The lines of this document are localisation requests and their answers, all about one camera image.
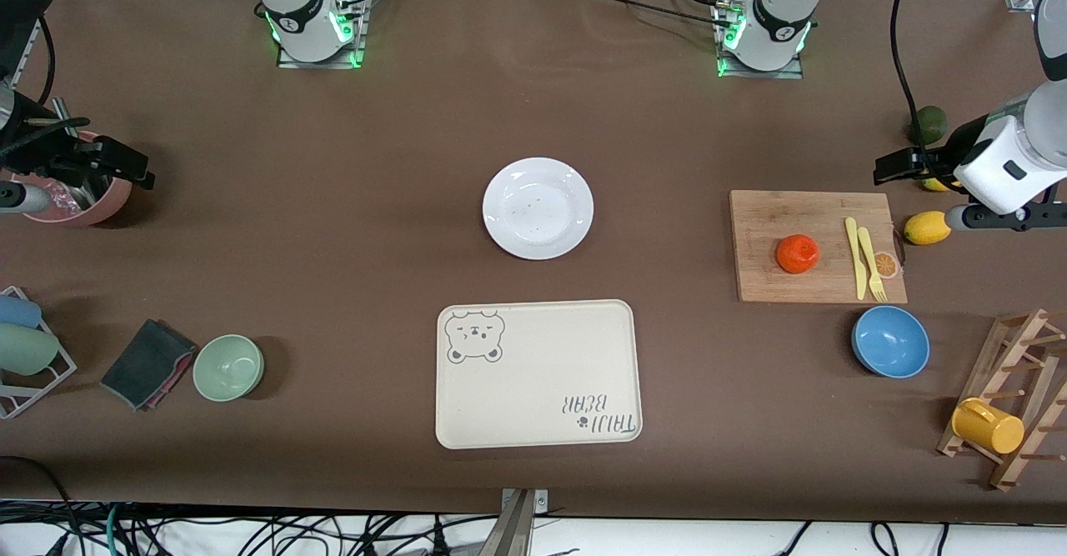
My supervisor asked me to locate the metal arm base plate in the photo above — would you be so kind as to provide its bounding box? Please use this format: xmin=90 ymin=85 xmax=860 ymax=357
xmin=277 ymin=0 xmax=366 ymax=69
xmin=717 ymin=2 xmax=804 ymax=80

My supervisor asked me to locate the white wire rack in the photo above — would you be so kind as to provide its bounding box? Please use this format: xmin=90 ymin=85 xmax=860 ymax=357
xmin=0 ymin=286 xmax=78 ymax=420

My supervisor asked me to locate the dark green avocado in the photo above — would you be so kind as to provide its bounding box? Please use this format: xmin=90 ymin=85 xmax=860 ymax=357
xmin=908 ymin=106 xmax=949 ymax=146

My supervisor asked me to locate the black floor cable tangle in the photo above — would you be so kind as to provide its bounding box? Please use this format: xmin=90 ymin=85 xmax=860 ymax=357
xmin=125 ymin=504 xmax=501 ymax=556

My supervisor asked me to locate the blue bowl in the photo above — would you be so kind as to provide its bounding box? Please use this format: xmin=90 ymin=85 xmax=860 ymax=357
xmin=851 ymin=305 xmax=931 ymax=379

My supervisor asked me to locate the pale green bowl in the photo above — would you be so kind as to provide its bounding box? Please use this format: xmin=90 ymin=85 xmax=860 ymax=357
xmin=193 ymin=334 xmax=265 ymax=403

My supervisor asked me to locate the bamboo cutting board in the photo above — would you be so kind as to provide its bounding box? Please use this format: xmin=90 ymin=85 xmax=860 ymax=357
xmin=729 ymin=190 xmax=909 ymax=304

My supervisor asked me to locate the dark grey cloth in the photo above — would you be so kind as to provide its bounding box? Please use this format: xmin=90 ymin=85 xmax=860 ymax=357
xmin=100 ymin=319 xmax=198 ymax=411

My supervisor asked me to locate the yellow plastic fork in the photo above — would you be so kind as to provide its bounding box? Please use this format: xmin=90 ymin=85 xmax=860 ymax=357
xmin=858 ymin=227 xmax=888 ymax=303

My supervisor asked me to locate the aluminium table edge rail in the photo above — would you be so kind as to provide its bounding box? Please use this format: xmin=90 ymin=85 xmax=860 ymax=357
xmin=15 ymin=21 xmax=44 ymax=69

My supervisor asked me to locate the pink cloth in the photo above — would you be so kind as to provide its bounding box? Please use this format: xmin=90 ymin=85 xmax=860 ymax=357
xmin=142 ymin=346 xmax=199 ymax=412

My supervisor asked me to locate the white round plate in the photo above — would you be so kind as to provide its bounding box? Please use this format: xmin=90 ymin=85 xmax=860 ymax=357
xmin=483 ymin=157 xmax=594 ymax=261

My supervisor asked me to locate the green floor cable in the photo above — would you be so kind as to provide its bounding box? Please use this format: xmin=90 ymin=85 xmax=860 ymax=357
xmin=104 ymin=502 xmax=126 ymax=556

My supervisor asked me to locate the pale blue cup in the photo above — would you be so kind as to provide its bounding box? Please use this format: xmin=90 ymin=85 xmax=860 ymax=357
xmin=0 ymin=293 xmax=43 ymax=329

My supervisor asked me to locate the yellow mug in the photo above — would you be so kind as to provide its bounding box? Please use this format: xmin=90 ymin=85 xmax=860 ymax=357
xmin=951 ymin=398 xmax=1025 ymax=455

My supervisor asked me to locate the pink bowl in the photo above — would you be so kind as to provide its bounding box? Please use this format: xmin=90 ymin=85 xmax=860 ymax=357
xmin=17 ymin=129 xmax=133 ymax=228

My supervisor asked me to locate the pale green cup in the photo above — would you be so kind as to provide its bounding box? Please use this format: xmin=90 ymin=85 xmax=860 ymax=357
xmin=0 ymin=323 xmax=61 ymax=376

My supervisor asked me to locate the wooden cup rack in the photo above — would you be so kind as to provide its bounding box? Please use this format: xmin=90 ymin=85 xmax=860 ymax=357
xmin=937 ymin=308 xmax=1067 ymax=492

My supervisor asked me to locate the beige bear print tray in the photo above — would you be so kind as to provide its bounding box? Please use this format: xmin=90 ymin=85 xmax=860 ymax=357
xmin=435 ymin=299 xmax=644 ymax=450

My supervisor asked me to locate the orange tangerine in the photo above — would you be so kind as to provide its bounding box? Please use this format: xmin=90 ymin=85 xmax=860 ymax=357
xmin=775 ymin=234 xmax=820 ymax=274

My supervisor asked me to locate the yellow plastic knife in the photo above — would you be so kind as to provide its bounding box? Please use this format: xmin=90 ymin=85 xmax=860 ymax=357
xmin=844 ymin=217 xmax=869 ymax=301

